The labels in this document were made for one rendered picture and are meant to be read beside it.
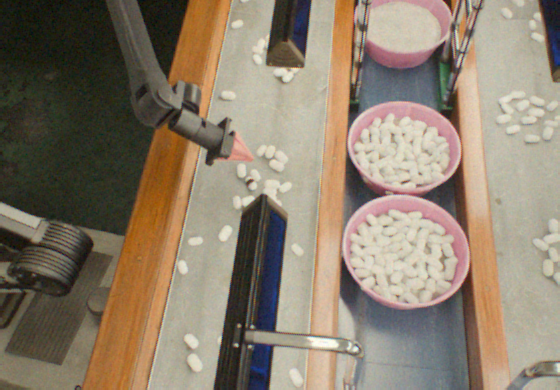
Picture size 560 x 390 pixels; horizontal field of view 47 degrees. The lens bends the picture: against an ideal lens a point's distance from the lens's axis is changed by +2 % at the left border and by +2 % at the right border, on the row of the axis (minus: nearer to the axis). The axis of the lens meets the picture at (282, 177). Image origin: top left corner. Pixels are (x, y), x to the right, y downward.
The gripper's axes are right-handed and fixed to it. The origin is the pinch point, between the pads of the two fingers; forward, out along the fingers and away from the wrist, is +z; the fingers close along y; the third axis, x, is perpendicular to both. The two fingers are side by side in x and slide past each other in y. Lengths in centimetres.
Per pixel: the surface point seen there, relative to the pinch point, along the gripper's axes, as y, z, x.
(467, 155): 10, 43, -27
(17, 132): 64, -29, 130
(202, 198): -6.2, -2.8, 13.5
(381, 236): -11.9, 29.8, -12.2
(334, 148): 9.3, 18.6, -7.3
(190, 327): -37.1, -0.3, 11.7
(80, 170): 48, -6, 112
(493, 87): 35, 51, -31
